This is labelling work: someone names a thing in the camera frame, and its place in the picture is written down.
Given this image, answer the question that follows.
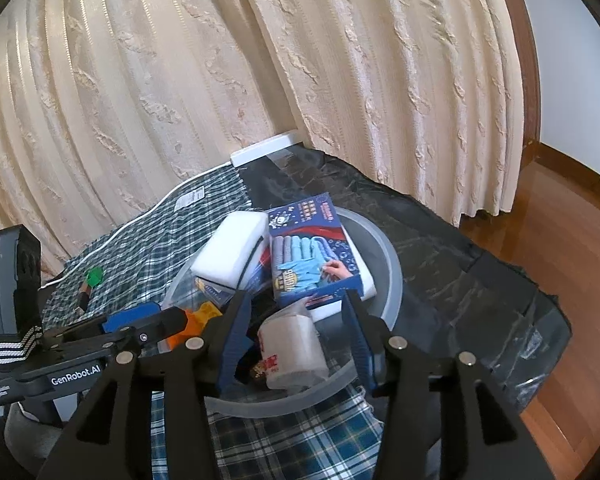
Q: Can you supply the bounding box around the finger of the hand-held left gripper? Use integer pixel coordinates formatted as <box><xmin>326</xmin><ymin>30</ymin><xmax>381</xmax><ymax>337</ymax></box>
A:
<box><xmin>40</xmin><ymin>308</ymin><xmax>188</xmax><ymax>353</ymax></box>

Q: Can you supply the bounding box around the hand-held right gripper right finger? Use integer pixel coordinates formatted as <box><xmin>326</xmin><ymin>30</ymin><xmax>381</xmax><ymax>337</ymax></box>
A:
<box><xmin>341</xmin><ymin>289</ymin><xmax>551</xmax><ymax>480</ymax></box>

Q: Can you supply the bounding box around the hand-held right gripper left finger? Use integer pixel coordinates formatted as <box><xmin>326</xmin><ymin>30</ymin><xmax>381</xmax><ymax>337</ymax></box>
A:
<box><xmin>37</xmin><ymin>289</ymin><xmax>254</xmax><ymax>480</ymax></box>

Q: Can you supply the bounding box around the blue toy block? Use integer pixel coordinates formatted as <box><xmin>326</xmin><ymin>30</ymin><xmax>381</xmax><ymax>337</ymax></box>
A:
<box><xmin>101</xmin><ymin>303</ymin><xmax>163</xmax><ymax>333</ymax></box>

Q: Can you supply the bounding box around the orange toy block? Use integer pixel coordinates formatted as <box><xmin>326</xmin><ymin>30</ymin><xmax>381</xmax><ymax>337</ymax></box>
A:
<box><xmin>167</xmin><ymin>309</ymin><xmax>206</xmax><ymax>353</ymax></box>

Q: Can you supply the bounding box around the yellow toy block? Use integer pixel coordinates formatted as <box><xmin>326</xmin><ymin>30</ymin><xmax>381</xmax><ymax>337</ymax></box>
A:
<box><xmin>195</xmin><ymin>302</ymin><xmax>224</xmax><ymax>322</ymax></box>

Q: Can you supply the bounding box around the white roll red print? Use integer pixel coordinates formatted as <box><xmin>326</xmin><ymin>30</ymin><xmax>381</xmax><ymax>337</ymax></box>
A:
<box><xmin>256</xmin><ymin>304</ymin><xmax>329</xmax><ymax>391</ymax></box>

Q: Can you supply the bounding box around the clear plastic bowl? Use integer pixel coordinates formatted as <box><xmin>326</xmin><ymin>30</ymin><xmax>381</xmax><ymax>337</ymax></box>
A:
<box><xmin>160</xmin><ymin>207</ymin><xmax>405</xmax><ymax>418</ymax></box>

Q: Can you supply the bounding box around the blue plaid cloth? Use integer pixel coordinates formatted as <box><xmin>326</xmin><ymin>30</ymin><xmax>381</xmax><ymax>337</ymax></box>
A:
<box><xmin>40</xmin><ymin>165</ymin><xmax>383</xmax><ymax>480</ymax></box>

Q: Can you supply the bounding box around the cream textured curtain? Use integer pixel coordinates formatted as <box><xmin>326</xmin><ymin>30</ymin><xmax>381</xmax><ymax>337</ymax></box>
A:
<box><xmin>0</xmin><ymin>0</ymin><xmax>541</xmax><ymax>281</ymax></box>

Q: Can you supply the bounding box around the brown wooden door frame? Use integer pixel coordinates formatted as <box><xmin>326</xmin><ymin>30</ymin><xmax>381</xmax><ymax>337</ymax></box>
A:
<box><xmin>490</xmin><ymin>0</ymin><xmax>543</xmax><ymax>171</ymax></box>

